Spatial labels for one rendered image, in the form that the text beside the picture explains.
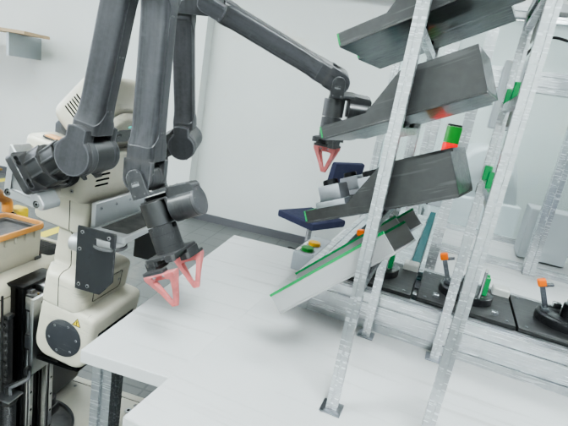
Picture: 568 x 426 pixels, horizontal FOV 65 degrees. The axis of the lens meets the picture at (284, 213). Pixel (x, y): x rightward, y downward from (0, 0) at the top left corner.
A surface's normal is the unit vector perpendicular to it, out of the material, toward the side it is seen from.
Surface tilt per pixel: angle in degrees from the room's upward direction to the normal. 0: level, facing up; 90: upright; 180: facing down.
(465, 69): 90
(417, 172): 90
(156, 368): 0
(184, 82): 105
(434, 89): 90
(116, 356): 0
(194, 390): 0
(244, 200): 90
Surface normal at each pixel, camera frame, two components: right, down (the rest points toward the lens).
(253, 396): 0.17, -0.95
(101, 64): -0.18, 0.23
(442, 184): -0.52, 0.13
